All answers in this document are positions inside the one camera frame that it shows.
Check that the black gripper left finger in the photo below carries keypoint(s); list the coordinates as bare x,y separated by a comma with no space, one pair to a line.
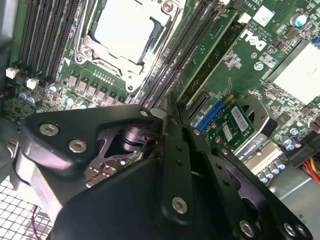
62,125

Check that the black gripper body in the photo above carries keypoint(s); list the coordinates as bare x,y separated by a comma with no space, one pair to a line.
112,212

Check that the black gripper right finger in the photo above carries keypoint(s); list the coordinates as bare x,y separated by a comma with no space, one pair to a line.
237,190

